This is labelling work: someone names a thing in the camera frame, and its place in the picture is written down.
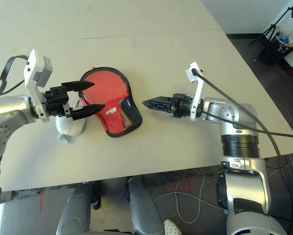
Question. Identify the red black paddle case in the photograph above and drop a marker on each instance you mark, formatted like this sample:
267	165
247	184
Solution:
107	122

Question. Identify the red floor tape strip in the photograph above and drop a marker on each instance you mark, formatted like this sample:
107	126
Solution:
41	203

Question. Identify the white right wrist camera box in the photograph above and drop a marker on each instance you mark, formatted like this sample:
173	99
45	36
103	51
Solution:
199	90

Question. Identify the black tripod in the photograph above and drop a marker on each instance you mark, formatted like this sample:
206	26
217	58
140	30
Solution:
273	25

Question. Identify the white perforated clog shoe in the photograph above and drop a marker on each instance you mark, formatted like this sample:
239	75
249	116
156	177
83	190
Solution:
172	228

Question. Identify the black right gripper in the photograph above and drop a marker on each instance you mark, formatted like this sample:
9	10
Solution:
183	105

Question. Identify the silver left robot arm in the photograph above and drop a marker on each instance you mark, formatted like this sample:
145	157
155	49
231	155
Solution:
9	107

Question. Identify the grey robot leg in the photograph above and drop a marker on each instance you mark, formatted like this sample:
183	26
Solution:
75	213
144	210

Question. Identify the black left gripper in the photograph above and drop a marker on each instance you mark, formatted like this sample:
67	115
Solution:
56	100

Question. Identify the white grey fabric pouch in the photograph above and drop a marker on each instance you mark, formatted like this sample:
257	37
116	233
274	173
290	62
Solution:
68	126

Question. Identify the black bin with bottles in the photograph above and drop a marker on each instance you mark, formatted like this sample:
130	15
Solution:
269	55

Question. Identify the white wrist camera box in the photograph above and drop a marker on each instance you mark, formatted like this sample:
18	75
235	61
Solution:
199	90
33	73

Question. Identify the grey robot right leg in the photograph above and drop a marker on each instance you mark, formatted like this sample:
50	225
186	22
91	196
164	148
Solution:
144	210

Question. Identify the grey robot left leg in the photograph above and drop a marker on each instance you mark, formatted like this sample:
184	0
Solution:
75	213

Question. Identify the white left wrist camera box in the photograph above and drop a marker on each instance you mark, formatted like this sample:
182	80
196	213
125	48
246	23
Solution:
33	73

